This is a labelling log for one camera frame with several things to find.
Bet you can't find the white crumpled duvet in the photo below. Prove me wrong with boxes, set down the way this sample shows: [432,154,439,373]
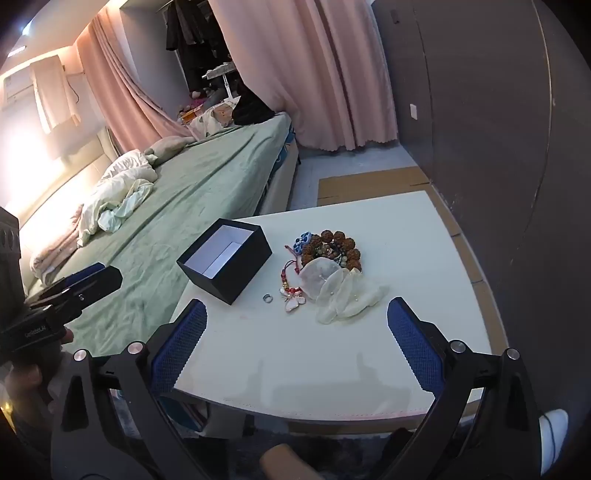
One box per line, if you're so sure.
[76,148,158,247]

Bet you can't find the blue printed mattress cover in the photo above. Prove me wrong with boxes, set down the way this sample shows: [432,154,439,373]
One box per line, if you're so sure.
[274,124,297,176]

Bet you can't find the bed with green sheet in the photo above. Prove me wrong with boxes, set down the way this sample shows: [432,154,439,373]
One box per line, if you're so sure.
[18,113,301,361]

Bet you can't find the beige plush pillow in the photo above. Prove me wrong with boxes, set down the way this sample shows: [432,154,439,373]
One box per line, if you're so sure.
[143,136,195,168]

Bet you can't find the green dark bead bracelet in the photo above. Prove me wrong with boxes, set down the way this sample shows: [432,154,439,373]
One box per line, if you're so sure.
[314,242,354,269]

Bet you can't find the black box white inside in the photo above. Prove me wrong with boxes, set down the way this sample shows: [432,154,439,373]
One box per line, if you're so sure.
[176,218,273,306]

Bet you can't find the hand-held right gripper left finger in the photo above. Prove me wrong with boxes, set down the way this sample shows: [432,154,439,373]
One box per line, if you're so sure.
[50,298,209,480]

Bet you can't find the brown large bead bracelet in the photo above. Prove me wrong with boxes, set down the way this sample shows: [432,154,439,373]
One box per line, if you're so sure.
[300,228,363,273]

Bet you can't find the brown cardboard sheets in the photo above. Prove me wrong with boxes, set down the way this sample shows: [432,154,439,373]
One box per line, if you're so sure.
[316,166,509,356]

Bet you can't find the narrow pink curtain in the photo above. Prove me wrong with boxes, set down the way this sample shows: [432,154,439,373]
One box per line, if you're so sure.
[76,7,195,156]

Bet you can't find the white petal hair accessory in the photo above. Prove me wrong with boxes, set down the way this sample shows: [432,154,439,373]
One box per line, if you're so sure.
[300,258,391,325]

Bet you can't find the wide pink curtain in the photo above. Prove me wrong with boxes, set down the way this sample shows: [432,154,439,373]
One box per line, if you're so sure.
[208,0,400,153]

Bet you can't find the hanging black clothes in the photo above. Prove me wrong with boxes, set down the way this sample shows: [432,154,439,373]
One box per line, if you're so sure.
[164,0,232,93]

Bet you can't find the white drying rack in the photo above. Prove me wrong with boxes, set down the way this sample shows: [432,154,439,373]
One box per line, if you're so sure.
[203,62,238,100]

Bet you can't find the white air conditioner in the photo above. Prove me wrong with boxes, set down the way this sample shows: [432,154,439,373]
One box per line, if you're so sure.
[2,74,40,110]

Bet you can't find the pale green cloth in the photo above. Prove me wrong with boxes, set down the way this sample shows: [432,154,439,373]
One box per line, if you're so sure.
[95,180,155,234]

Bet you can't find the butterfly pendant red cord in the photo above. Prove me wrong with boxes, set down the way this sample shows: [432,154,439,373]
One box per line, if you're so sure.
[276,258,309,315]

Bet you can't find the black bag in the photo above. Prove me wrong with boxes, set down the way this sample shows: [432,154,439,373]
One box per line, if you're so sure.
[231,88,276,126]

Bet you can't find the person's left hand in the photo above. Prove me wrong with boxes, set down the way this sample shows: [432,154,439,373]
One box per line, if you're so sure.
[0,328,77,417]

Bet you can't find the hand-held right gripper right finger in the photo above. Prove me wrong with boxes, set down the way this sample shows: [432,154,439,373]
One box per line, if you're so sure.
[369,296,544,480]

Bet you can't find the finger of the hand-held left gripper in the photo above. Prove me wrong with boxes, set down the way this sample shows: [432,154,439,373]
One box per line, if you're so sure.
[39,262,106,296]
[25,265,124,319]

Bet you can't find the pink blanket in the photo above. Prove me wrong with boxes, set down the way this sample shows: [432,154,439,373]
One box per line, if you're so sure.
[30,203,86,283]

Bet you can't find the cartoon print pillow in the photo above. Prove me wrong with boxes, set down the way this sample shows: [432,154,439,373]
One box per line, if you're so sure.
[187,104,236,139]

